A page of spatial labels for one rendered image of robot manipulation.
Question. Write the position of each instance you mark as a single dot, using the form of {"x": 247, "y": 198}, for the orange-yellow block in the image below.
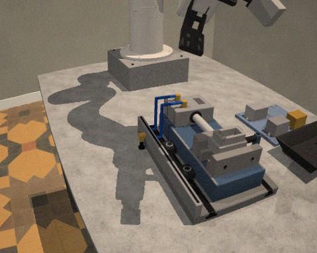
{"x": 297, "y": 119}

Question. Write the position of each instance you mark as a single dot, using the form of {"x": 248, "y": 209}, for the grey metal parallel bar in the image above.
{"x": 205, "y": 154}

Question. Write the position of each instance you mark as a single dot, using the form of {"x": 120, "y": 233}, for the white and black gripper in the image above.
{"x": 192, "y": 40}

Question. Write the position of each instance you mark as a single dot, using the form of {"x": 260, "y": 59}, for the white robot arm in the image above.
{"x": 146, "y": 26}

